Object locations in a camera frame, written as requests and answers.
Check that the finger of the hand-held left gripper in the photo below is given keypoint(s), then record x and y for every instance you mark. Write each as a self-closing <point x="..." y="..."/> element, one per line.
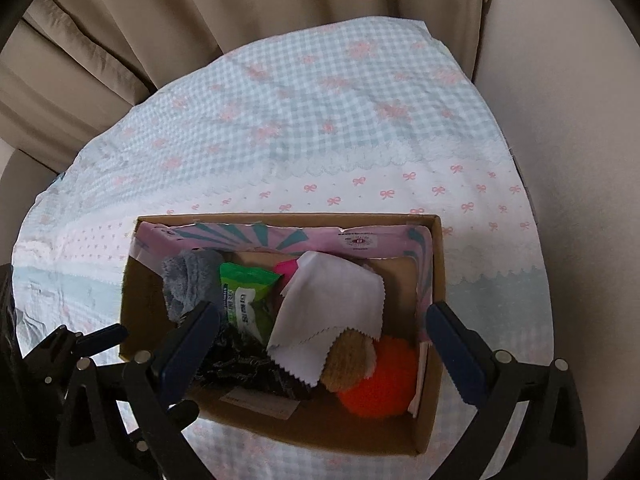
<point x="50" y="352"/>
<point x="102" y="337"/>

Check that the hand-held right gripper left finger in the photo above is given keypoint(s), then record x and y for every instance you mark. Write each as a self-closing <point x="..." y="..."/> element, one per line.
<point x="186" y="355"/>

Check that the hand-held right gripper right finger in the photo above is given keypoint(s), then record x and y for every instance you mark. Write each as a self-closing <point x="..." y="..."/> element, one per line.
<point x="457" y="355"/>

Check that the dark patterned cloth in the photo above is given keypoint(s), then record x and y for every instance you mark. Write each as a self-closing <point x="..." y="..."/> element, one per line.
<point x="245" y="366"/>

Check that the dark fuzzy sock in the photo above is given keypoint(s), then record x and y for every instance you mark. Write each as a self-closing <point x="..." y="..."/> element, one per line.
<point x="192" y="280"/>

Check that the orange pom-pom plush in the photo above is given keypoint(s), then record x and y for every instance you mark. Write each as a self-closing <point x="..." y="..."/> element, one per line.
<point x="381" y="382"/>

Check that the green wipes packet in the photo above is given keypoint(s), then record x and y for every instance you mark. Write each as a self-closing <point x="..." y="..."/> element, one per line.
<point x="247" y="300"/>

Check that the brown plush toy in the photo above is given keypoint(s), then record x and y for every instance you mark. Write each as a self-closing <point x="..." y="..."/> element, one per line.
<point x="350" y="360"/>

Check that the cardboard box with pink lining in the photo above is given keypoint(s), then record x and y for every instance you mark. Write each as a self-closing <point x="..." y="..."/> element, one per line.
<point x="300" y="427"/>

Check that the white cloth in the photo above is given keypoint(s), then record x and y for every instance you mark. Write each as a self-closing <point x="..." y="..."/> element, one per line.
<point x="330" y="310"/>

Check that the pink block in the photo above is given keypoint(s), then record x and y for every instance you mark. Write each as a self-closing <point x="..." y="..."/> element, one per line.
<point x="287" y="267"/>

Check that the checked blanket with pink bows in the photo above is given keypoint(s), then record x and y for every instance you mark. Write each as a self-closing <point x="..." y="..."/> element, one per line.
<point x="325" y="110"/>

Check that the beige curtain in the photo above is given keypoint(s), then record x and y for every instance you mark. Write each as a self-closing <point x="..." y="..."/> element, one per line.
<point x="150" y="20"/>

